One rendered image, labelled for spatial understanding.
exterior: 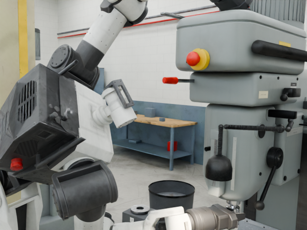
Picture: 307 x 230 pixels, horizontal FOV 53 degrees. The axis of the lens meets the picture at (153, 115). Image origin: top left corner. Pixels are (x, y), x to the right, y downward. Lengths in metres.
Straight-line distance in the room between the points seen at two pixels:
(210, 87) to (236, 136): 0.17
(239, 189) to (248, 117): 0.23
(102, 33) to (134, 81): 6.68
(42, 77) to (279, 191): 1.08
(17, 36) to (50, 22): 8.42
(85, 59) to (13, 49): 1.40
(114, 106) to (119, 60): 7.29
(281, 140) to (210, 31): 0.47
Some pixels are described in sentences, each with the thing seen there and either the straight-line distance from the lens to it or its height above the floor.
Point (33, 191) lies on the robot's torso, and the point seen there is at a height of 1.28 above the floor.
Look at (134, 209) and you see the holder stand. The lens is 1.50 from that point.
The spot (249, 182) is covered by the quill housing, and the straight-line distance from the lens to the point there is 1.03.
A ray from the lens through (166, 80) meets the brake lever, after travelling 0.92.
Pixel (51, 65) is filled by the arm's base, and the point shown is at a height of 1.74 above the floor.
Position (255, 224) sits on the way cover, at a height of 1.05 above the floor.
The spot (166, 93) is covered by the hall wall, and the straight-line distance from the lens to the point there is 6.94.
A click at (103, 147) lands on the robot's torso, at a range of 0.90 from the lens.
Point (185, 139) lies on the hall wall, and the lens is 6.67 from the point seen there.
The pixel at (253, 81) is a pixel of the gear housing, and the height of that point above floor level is 1.70.
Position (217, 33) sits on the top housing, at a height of 1.83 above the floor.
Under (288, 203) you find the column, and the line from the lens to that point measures 1.49.
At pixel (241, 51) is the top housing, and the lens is 0.85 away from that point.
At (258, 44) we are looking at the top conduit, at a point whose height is 1.80.
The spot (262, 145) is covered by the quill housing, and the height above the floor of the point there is 1.50.
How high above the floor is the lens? 1.70
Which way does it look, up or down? 6 degrees down
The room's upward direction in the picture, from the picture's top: 1 degrees clockwise
